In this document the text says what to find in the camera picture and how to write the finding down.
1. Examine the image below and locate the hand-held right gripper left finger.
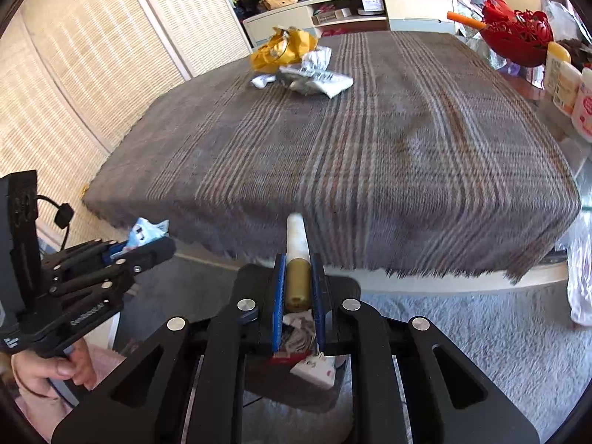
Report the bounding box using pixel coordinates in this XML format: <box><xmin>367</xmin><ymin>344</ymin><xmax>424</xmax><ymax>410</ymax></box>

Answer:
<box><xmin>51</xmin><ymin>253</ymin><xmax>287</xmax><ymax>444</ymax></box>

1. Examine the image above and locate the crumpled yellow paper bag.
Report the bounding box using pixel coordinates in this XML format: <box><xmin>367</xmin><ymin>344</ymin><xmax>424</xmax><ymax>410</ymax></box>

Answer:
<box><xmin>250</xmin><ymin>27</ymin><xmax>320</xmax><ymax>74</ymax></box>

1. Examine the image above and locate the grey plaid tablecloth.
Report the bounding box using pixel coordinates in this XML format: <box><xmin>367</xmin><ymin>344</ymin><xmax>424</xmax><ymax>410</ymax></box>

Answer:
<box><xmin>82</xmin><ymin>31</ymin><xmax>582</xmax><ymax>285</ymax></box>

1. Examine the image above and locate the blue white wrapper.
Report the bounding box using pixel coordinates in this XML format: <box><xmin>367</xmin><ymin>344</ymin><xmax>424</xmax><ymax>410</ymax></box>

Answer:
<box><xmin>121</xmin><ymin>218</ymin><xmax>169</xmax><ymax>253</ymax></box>

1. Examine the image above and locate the orange stick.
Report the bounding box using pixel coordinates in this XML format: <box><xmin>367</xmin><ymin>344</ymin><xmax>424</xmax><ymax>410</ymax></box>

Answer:
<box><xmin>447</xmin><ymin>10</ymin><xmax>487</xmax><ymax>28</ymax></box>

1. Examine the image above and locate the red openwork bowl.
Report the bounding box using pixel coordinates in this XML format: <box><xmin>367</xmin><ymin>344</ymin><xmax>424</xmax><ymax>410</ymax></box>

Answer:
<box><xmin>481</xmin><ymin>0</ymin><xmax>554</xmax><ymax>68</ymax></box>

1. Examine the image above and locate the flat cardboard box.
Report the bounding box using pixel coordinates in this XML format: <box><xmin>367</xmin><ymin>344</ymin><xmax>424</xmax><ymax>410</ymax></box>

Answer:
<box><xmin>312</xmin><ymin>8</ymin><xmax>352</xmax><ymax>24</ymax></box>

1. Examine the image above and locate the beige television cabinet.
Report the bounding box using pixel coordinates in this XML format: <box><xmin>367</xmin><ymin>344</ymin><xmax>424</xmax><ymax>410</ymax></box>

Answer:
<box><xmin>241</xmin><ymin>0</ymin><xmax>458</xmax><ymax>49</ymax></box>

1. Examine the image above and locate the woven bamboo screen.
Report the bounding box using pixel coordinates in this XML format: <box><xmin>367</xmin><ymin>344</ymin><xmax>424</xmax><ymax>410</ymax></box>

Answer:
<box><xmin>0</xmin><ymin>0</ymin><xmax>253</xmax><ymax>241</ymax></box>

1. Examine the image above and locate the white cardboard carton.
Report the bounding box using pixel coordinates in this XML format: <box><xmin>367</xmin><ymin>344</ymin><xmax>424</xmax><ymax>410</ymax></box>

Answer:
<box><xmin>290</xmin><ymin>354</ymin><xmax>338</xmax><ymax>389</ymax></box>

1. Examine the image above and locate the white bottle with pink label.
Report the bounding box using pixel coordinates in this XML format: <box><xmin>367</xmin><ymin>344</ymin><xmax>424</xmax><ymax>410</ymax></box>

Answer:
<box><xmin>571</xmin><ymin>67</ymin><xmax>592</xmax><ymax>144</ymax></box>

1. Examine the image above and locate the white tube with gold cap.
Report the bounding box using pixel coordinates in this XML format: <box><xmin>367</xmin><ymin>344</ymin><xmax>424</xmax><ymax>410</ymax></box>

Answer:
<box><xmin>284</xmin><ymin>213</ymin><xmax>312</xmax><ymax>313</ymax></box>

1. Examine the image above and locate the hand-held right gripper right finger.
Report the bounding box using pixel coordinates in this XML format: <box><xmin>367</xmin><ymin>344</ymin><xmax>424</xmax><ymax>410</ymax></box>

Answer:
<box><xmin>310</xmin><ymin>253</ymin><xmax>542</xmax><ymax>444</ymax></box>

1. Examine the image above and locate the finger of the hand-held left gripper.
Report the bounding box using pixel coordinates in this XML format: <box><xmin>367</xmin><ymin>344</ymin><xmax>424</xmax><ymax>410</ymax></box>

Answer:
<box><xmin>41</xmin><ymin>238</ymin><xmax>128</xmax><ymax>271</ymax></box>
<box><xmin>48</xmin><ymin>237</ymin><xmax>177</xmax><ymax>299</ymax></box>

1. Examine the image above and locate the person's left hand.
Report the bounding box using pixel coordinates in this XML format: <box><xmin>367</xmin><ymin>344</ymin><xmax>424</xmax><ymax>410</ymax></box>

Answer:
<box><xmin>11</xmin><ymin>337</ymin><xmax>98</xmax><ymax>398</ymax></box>

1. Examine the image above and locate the large white plastic bag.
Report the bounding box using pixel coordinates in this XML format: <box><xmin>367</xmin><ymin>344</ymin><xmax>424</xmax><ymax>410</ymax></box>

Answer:
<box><xmin>566</xmin><ymin>226</ymin><xmax>592</xmax><ymax>327</ymax></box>

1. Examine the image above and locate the black cable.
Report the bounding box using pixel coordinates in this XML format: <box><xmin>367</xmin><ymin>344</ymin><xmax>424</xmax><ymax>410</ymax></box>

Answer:
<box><xmin>36</xmin><ymin>194</ymin><xmax>75</xmax><ymax>251</ymax></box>

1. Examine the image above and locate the person's left forearm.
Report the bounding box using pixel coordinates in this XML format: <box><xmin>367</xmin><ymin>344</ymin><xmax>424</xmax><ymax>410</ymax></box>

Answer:
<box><xmin>0</xmin><ymin>381</ymin><xmax>77</xmax><ymax>444</ymax></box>

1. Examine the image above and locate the black trash bin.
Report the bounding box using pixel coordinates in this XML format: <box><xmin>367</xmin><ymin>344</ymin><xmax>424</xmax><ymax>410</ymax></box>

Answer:
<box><xmin>240</xmin><ymin>266</ymin><xmax>362</xmax><ymax>416</ymax></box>

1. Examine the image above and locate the white bottle with yellow cap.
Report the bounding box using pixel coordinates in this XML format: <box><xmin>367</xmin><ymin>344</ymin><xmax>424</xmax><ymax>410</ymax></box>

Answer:
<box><xmin>543</xmin><ymin>41</ymin><xmax>582</xmax><ymax>118</ymax></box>

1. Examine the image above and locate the crumpled white printed wrapper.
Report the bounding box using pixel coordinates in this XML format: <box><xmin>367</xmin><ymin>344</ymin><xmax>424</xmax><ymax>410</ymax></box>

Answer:
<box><xmin>250</xmin><ymin>46</ymin><xmax>354</xmax><ymax>99</ymax></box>

